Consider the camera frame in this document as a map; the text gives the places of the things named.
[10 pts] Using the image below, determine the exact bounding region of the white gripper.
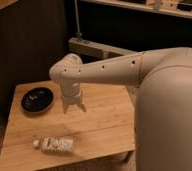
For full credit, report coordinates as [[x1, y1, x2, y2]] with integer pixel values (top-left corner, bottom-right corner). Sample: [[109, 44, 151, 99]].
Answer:
[[60, 82, 86, 113]]

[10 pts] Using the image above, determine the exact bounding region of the clear plastic bottle white cap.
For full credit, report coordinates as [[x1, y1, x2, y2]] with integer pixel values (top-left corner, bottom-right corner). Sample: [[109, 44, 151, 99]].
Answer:
[[33, 137, 74, 153]]

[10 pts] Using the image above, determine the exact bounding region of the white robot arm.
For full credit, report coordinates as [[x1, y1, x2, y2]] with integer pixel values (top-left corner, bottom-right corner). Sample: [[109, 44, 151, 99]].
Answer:
[[49, 47, 192, 171]]

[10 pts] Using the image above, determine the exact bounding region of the black ceramic bowl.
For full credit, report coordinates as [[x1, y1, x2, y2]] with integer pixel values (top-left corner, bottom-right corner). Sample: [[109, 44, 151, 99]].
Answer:
[[21, 87, 53, 113]]

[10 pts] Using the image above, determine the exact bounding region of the light wooden table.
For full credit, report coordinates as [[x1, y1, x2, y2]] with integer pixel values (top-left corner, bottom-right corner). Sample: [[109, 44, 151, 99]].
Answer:
[[0, 81, 135, 171]]

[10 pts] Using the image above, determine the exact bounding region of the long wooden beam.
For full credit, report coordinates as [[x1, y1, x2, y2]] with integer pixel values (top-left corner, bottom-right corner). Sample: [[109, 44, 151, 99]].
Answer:
[[68, 37, 133, 59]]

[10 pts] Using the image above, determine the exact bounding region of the metal pole with clamp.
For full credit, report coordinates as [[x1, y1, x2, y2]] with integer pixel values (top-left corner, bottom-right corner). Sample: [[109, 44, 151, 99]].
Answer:
[[74, 0, 82, 41]]

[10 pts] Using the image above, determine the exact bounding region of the wooden shelf with items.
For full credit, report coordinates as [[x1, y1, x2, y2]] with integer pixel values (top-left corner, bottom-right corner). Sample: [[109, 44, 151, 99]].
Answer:
[[82, 0, 192, 19]]

